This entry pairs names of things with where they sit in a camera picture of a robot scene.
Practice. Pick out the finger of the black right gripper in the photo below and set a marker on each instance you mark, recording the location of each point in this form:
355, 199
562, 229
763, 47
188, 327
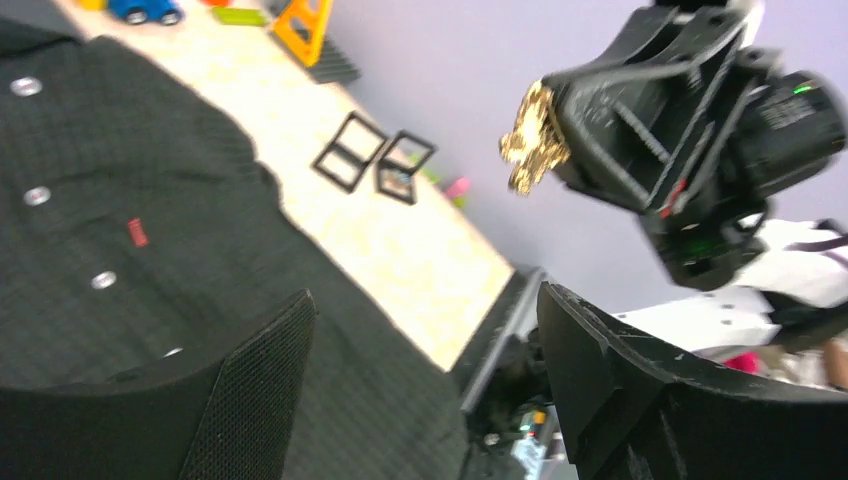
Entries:
642, 136
665, 72

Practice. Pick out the yellow toy brick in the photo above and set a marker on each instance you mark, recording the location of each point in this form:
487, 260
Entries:
93, 5

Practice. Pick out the right dark grey baseplate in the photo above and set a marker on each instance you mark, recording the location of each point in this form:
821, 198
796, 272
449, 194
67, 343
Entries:
333, 66

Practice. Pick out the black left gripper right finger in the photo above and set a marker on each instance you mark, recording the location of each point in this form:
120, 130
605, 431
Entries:
632, 406

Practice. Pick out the green flat brick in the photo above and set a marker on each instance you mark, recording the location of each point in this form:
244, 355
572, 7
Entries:
239, 16

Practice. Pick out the orange bowl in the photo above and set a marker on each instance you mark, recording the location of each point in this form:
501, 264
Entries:
217, 3

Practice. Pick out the blue toy car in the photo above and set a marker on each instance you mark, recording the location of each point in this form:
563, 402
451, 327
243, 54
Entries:
137, 12

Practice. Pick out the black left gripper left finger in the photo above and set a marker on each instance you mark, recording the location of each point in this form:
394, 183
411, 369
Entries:
220, 409

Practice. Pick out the orange toy ladder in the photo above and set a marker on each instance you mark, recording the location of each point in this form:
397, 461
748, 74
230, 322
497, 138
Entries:
301, 29

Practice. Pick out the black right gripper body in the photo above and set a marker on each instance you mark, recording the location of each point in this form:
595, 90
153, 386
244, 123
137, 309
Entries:
763, 132

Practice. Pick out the black pinstriped button shirt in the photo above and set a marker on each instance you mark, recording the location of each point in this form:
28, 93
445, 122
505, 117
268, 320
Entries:
136, 222

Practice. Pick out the green pink toy bricks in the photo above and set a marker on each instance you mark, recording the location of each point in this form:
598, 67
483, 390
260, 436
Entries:
455, 191

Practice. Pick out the pink gold brooch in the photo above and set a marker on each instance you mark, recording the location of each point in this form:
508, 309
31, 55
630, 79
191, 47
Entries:
536, 145

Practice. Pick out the black frame brooch box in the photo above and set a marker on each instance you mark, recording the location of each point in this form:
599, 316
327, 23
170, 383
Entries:
379, 158

